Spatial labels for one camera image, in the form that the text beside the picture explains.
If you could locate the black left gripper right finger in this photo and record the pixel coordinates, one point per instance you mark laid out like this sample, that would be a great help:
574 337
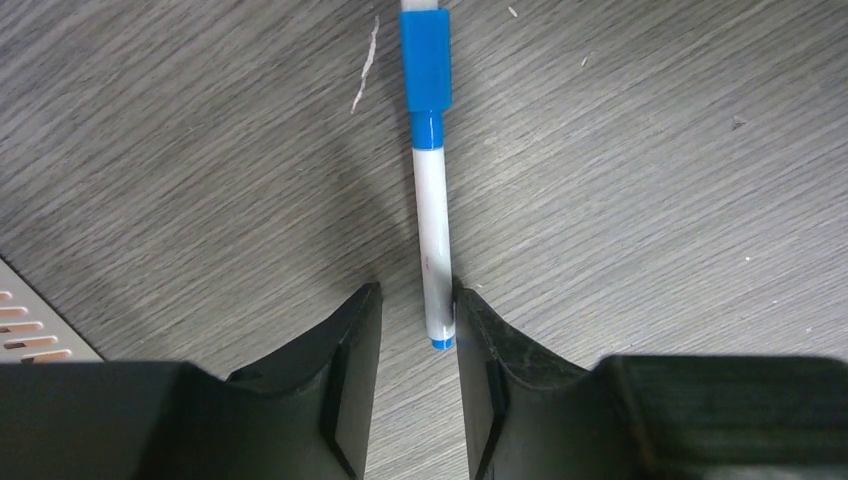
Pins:
531 414

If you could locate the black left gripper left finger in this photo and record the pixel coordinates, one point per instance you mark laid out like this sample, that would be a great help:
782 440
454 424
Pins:
301 412

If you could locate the white plastic file rack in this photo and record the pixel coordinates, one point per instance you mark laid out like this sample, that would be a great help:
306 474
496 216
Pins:
32 332

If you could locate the blue cap white marker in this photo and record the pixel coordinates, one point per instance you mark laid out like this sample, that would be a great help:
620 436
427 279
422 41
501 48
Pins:
426 60

